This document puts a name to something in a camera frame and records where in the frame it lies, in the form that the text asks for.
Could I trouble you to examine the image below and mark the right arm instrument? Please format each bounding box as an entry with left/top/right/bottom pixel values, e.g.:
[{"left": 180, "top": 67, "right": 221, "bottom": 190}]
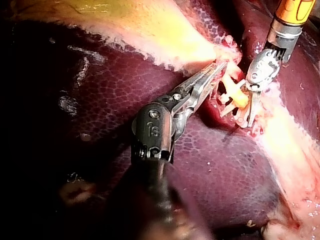
[{"left": 245, "top": 18, "right": 304, "bottom": 93}]

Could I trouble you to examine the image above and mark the pale fatty tissue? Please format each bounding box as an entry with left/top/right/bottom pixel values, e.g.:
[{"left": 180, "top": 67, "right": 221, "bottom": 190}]
[{"left": 247, "top": 79, "right": 320, "bottom": 240}]

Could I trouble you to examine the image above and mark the left arm instrument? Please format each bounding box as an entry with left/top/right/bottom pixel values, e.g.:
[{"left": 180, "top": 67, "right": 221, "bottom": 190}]
[{"left": 130, "top": 86, "right": 200, "bottom": 165}]

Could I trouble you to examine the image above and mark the white clip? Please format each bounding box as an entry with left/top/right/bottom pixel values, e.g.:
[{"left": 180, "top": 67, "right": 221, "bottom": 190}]
[
  {"left": 234, "top": 109, "right": 251, "bottom": 129},
  {"left": 220, "top": 104, "right": 238, "bottom": 118},
  {"left": 217, "top": 94, "right": 234, "bottom": 105}
]

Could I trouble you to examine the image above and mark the left arm instrument jaw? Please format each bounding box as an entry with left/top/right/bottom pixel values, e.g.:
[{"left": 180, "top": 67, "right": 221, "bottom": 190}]
[
  {"left": 187, "top": 61, "right": 228, "bottom": 111},
  {"left": 183, "top": 61, "right": 223, "bottom": 90}
]

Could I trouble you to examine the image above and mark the right arm instrument jaw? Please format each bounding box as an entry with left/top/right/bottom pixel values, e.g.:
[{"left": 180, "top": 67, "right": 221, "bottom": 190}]
[
  {"left": 250, "top": 89, "right": 263, "bottom": 128},
  {"left": 246, "top": 87, "right": 254, "bottom": 127}
]

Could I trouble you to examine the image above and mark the dark red liver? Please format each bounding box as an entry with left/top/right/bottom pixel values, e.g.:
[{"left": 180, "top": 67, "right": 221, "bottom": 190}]
[{"left": 0, "top": 0, "right": 320, "bottom": 240}]

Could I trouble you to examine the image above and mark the gallbladder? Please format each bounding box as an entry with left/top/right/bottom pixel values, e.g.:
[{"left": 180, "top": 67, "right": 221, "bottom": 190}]
[{"left": 0, "top": 0, "right": 243, "bottom": 78}]

